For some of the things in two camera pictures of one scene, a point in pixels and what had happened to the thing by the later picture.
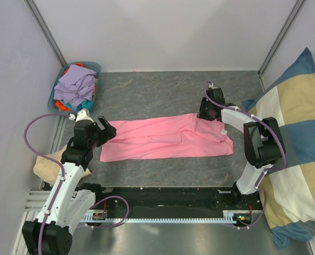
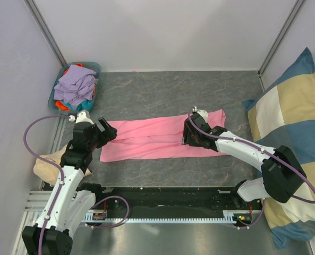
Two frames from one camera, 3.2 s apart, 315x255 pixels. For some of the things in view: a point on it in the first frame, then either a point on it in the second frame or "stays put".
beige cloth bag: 48,170 stays put
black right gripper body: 204,111 -> 190,138
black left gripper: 109,133 stays put
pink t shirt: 180,136 stays put
